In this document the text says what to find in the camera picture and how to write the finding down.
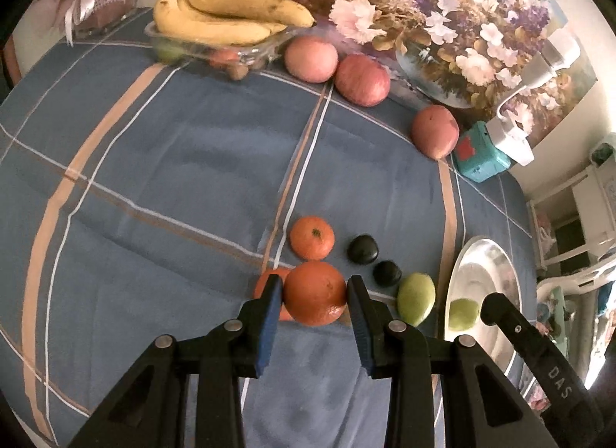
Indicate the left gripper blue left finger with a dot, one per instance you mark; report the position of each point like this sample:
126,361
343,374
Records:
267,314

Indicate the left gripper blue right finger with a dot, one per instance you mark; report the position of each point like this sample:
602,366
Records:
365,323

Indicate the dark plum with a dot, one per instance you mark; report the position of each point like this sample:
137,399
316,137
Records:
386,273
362,250

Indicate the large orange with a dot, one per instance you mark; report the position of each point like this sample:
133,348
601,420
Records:
314,293

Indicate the orange with green stem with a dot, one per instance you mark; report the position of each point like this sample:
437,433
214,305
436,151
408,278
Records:
311,238

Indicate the green pear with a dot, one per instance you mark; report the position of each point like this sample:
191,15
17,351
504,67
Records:
415,298
463,314

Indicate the green pear on cloth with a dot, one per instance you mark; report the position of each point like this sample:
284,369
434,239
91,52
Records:
415,298

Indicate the white chair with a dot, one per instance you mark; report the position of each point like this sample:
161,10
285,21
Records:
580,315

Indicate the steel bowl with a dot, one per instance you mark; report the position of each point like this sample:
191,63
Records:
482,268

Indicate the blue plaid tablecloth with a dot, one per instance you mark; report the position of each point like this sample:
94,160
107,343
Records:
139,199

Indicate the red apple right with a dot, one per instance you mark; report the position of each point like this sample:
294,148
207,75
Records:
434,132

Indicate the red apple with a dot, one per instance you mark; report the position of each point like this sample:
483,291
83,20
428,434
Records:
434,132
362,81

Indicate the teal plastic box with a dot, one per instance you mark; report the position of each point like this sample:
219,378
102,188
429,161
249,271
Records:
476,157

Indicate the white shelf rack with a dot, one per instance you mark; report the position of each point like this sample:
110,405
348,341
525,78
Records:
574,222

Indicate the red apple middle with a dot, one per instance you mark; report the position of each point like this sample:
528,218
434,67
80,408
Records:
362,81

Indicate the pale pink apple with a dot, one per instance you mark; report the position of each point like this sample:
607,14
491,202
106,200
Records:
311,59

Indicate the banana bunch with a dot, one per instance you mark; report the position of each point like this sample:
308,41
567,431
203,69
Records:
221,23

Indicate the flower painting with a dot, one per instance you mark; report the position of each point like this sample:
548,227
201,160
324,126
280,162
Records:
465,54

